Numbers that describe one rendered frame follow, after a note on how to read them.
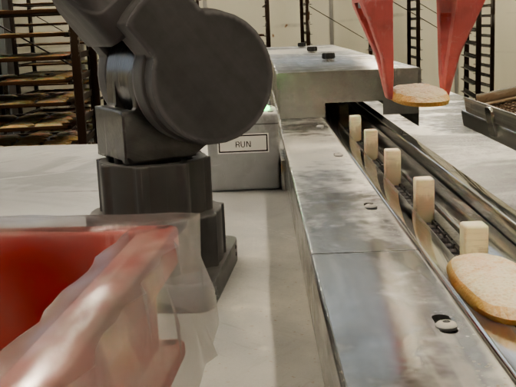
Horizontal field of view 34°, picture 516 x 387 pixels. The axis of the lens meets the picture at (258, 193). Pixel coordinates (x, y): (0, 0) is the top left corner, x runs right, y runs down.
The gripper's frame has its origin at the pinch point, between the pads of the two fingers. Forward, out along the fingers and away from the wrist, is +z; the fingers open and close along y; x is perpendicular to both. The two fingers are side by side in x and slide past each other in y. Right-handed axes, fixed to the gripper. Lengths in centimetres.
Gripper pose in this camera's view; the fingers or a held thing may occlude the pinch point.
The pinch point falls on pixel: (416, 86)
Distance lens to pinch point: 63.2
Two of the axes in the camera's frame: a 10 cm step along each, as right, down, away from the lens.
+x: 0.1, 2.0, -9.8
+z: 0.5, 9.8, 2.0
